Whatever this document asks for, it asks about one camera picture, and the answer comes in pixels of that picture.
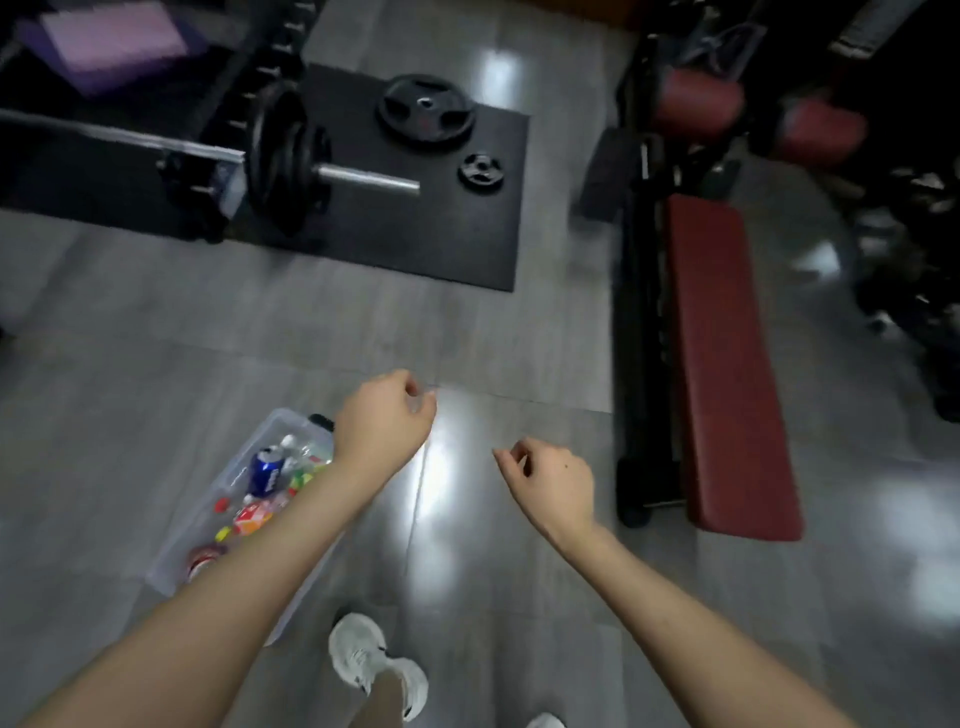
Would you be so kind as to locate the person's right hand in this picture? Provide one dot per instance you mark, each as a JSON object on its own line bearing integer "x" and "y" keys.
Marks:
{"x": 551, "y": 487}

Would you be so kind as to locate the person's left hand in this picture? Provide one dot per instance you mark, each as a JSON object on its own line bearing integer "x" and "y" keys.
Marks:
{"x": 379, "y": 427}

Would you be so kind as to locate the person's left fingers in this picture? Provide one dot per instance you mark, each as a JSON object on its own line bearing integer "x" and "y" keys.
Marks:
{"x": 424, "y": 409}

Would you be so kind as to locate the person's right fingers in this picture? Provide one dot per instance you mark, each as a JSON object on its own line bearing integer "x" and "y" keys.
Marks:
{"x": 512, "y": 454}

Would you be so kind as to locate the person's left forearm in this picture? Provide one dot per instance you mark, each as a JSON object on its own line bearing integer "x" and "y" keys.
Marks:
{"x": 225, "y": 600}

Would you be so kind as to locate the person's right forearm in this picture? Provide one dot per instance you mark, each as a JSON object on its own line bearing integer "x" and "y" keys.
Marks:
{"x": 697, "y": 645}

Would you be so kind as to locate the clear bottle with white cap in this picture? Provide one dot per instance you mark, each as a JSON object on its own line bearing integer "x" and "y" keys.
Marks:
{"x": 295, "y": 448}

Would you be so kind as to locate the green snack packet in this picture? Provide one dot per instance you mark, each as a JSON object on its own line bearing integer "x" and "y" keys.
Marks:
{"x": 306, "y": 477}

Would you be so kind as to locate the blue drink can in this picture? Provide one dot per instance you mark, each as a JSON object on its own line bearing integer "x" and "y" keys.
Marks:
{"x": 265, "y": 472}

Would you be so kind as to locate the black rubber floor mat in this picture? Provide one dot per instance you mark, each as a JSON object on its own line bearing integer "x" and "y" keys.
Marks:
{"x": 450, "y": 217}

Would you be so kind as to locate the orange red snack packet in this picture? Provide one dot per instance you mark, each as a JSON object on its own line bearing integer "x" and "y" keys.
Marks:
{"x": 252, "y": 517}

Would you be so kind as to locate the dark red bench pad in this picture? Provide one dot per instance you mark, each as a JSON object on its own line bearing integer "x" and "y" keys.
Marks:
{"x": 724, "y": 375}

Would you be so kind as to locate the silver barbell bar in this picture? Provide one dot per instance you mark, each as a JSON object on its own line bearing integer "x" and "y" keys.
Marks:
{"x": 367, "y": 179}

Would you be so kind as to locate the small black weight plate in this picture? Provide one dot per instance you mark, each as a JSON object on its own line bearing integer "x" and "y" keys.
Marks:
{"x": 481, "y": 172}

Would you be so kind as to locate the white left sneaker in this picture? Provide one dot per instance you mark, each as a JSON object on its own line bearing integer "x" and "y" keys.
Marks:
{"x": 367, "y": 652}

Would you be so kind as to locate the white sneaker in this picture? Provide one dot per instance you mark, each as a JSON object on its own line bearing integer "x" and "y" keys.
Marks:
{"x": 545, "y": 721}
{"x": 367, "y": 652}

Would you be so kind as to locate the clear plastic storage bin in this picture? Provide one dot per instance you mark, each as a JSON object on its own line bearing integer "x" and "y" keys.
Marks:
{"x": 196, "y": 517}

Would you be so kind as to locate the red drink can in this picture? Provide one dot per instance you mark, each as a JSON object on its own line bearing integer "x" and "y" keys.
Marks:
{"x": 204, "y": 561}

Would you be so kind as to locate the white right sneaker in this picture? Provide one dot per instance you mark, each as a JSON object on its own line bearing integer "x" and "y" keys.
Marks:
{"x": 545, "y": 721}

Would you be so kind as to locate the person's left leg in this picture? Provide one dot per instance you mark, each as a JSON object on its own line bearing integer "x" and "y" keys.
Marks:
{"x": 386, "y": 701}

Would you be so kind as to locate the medium black barbell plate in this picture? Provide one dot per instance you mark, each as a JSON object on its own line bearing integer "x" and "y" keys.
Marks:
{"x": 318, "y": 150}

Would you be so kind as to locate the big black barbell plate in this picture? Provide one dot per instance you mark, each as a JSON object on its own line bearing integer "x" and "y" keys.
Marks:
{"x": 271, "y": 154}

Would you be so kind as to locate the large black weight plate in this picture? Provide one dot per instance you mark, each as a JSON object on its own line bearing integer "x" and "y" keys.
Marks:
{"x": 426, "y": 109}

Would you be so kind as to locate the dark red roller pad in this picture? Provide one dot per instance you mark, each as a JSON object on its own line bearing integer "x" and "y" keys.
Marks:
{"x": 819, "y": 133}
{"x": 696, "y": 105}

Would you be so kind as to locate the black dumbbell rack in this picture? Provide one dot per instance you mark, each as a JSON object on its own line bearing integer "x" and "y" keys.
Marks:
{"x": 915, "y": 285}

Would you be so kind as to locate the purple foam pad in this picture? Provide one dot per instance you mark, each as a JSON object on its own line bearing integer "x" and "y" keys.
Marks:
{"x": 105, "y": 41}

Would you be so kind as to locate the black bench frame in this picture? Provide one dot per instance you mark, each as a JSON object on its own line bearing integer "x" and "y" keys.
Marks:
{"x": 637, "y": 337}

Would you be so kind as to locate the black squat rack frame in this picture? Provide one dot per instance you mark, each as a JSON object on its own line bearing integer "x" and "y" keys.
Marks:
{"x": 225, "y": 82}

